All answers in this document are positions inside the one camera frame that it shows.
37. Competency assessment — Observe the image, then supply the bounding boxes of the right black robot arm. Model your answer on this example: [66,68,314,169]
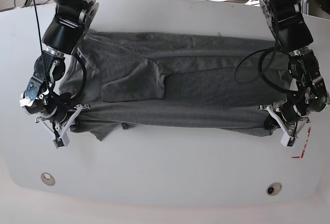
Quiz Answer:
[20,0,99,148]

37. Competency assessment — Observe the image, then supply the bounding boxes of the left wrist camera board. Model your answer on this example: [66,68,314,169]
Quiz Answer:
[280,134,296,147]

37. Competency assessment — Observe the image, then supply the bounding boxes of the red tape rectangle marking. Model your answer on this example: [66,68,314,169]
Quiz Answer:
[291,125,311,159]

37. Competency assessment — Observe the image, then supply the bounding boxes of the left round table grommet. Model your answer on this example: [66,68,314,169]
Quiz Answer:
[41,173,56,186]

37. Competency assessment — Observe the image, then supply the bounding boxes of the round table grommet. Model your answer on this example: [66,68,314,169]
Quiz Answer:
[41,173,56,186]
[266,182,283,196]

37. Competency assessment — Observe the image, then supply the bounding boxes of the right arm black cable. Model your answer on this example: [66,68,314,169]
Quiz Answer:
[28,0,88,106]

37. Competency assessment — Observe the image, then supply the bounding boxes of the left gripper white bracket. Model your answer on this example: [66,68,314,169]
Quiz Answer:
[258,102,310,139]

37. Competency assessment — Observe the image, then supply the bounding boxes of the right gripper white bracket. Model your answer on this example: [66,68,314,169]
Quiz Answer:
[35,104,91,142]

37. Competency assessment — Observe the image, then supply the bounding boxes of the grey T-shirt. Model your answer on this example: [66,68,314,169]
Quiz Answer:
[71,31,286,140]

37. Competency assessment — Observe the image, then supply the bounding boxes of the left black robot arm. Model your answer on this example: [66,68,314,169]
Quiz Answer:
[258,0,329,147]

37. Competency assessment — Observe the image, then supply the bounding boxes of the right round table grommet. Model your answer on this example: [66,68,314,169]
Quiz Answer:
[266,182,283,196]

